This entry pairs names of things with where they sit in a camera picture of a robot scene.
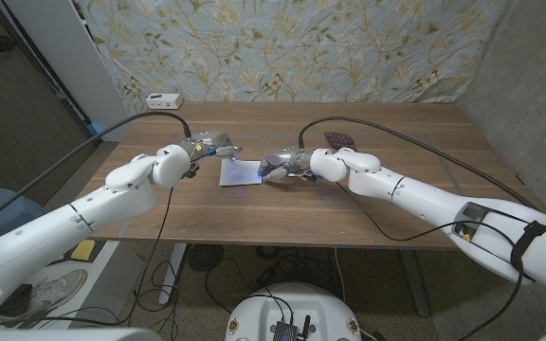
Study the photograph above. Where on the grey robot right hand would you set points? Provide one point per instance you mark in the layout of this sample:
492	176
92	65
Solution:
289	160

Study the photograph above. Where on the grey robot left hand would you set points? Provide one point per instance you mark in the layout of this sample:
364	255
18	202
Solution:
211	139

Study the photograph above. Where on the white paper sheet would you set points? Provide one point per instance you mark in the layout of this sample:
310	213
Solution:
237	173

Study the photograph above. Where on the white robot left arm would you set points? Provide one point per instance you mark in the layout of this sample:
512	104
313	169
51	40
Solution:
64	227

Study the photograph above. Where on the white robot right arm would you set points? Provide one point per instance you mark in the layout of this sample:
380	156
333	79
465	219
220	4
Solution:
443	201

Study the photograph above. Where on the purple toy grapes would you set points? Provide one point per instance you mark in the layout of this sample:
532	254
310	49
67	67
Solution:
339	139

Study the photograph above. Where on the white power strip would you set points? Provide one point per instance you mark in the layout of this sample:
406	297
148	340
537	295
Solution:
164	101

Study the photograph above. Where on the floral printed backdrop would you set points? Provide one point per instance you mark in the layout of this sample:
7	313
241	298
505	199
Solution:
301	47

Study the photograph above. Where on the black round fan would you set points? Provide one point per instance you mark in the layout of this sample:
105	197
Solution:
205	257

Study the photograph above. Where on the white table leg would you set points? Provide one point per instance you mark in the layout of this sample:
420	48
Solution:
174	270

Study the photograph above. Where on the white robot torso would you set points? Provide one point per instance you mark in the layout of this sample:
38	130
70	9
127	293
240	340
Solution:
292	308

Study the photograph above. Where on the white cabinet panel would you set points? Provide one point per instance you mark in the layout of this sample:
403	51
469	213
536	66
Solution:
74	61

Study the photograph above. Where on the printed floor mat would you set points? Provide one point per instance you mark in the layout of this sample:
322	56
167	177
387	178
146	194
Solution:
112	279

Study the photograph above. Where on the grey table leg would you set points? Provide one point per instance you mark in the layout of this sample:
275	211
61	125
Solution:
415	284

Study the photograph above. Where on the grey sneaker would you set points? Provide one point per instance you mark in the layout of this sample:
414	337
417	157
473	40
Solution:
55	291

